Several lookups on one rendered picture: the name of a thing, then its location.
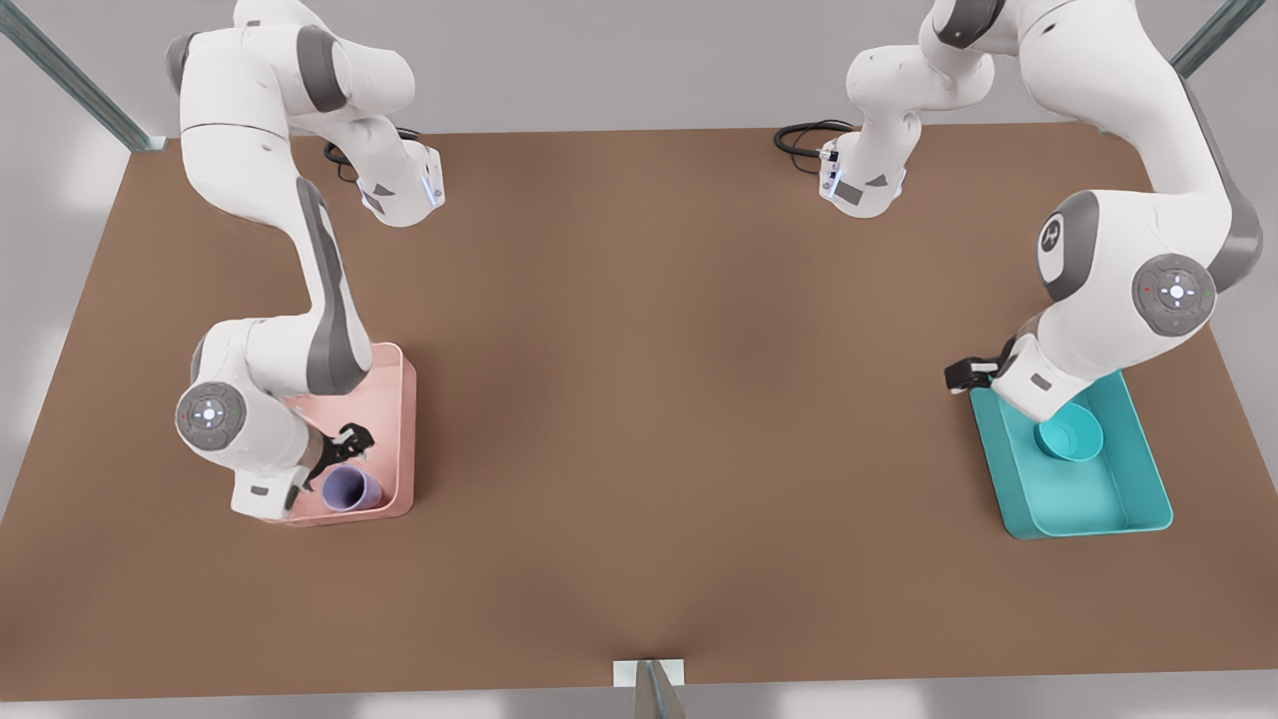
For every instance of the purple cup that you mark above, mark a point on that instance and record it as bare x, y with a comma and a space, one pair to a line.
351, 489

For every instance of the teal bowl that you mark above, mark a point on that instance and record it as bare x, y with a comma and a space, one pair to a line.
1073, 435

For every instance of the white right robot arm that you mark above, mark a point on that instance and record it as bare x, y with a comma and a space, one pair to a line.
250, 170

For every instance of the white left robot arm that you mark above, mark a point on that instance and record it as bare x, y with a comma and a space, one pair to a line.
1128, 240

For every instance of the pink box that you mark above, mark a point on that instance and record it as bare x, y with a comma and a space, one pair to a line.
397, 429

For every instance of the teal box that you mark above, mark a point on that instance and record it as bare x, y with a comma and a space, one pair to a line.
1088, 489

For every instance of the silver frame post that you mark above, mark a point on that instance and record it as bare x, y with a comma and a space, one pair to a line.
70, 75
1213, 35
654, 689

